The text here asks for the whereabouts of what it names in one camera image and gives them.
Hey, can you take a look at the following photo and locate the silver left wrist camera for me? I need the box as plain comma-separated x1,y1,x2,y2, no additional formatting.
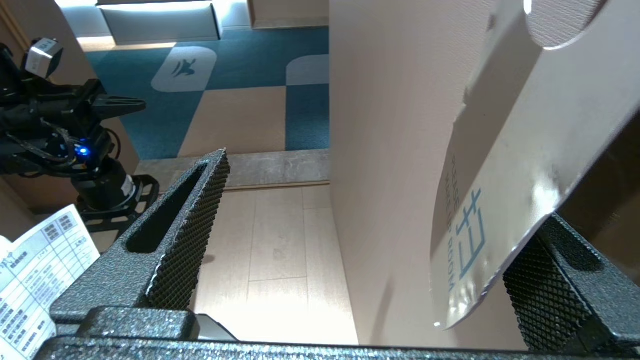
25,37,64,78

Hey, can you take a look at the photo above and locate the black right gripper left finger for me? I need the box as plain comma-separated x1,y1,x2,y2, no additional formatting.
50,148,232,323

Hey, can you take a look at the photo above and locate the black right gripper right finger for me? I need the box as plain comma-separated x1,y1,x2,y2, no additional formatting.
502,212,640,354

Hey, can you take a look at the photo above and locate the black left camera mount bracket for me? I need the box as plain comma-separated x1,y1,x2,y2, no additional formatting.
0,42,66,116

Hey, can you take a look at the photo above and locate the black robot chassis part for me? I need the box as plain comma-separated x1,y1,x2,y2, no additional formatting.
70,160,161,236

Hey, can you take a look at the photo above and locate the white printed paper sheet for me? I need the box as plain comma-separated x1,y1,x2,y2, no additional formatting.
0,204,101,360

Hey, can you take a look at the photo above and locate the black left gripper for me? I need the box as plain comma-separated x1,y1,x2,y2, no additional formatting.
60,80,147,151

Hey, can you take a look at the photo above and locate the blue and white door hanger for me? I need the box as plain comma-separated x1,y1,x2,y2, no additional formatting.
430,0,640,331

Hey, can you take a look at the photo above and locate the braided left arm cable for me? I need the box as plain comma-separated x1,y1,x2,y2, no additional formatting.
5,125,81,166

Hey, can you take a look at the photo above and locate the beige room door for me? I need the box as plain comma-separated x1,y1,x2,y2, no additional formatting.
329,0,640,351

